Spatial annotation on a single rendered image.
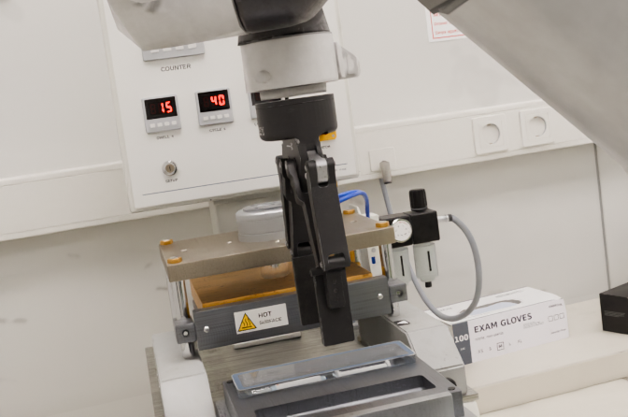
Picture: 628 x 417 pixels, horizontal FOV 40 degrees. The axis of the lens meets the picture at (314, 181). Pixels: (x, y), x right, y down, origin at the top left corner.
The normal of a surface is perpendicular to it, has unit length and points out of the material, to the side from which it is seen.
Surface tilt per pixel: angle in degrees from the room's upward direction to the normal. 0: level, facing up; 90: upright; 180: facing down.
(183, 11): 131
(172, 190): 90
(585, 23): 116
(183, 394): 41
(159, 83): 90
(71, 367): 90
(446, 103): 90
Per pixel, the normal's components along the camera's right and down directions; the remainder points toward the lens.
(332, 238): 0.23, -0.08
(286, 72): -0.03, 0.10
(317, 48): 0.63, -0.01
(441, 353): 0.05, -0.70
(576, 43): -0.41, 0.72
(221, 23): 0.02, 0.79
